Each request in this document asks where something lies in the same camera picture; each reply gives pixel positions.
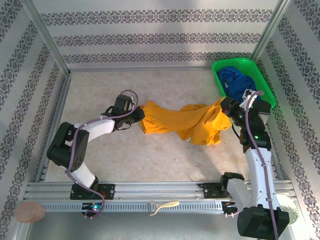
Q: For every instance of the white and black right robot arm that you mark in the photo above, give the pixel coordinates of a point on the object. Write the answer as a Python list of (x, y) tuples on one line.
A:
[(260, 175)]

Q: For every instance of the green patterned round disc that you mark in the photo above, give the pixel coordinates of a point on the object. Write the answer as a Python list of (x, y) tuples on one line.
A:
[(292, 210)]

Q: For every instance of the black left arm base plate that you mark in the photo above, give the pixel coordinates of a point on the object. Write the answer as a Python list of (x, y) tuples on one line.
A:
[(108, 191)]

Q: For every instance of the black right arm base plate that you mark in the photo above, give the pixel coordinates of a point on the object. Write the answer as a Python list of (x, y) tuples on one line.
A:
[(210, 191)]

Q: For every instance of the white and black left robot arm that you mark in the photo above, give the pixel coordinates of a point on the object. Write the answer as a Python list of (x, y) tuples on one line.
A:
[(100, 126)]

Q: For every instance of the pink round disc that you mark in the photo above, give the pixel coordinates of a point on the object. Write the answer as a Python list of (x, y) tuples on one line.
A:
[(30, 212)]

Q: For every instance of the long aluminium base rail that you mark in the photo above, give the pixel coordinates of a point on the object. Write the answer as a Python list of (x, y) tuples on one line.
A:
[(155, 190)]

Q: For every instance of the small circuit board green light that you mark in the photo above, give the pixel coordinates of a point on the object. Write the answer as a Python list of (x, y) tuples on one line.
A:
[(93, 207)]

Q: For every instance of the orange t-shirt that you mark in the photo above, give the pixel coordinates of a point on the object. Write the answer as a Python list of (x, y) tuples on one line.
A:
[(175, 120)]

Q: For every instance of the blue cloth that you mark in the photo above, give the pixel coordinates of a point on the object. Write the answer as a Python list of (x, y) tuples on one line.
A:
[(237, 82)]

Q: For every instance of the aluminium frame post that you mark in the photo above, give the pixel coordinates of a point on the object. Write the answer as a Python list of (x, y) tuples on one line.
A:
[(268, 27), (45, 32)]

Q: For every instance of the green plastic mesh basket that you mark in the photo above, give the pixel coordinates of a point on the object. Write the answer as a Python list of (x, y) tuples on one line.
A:
[(260, 72)]

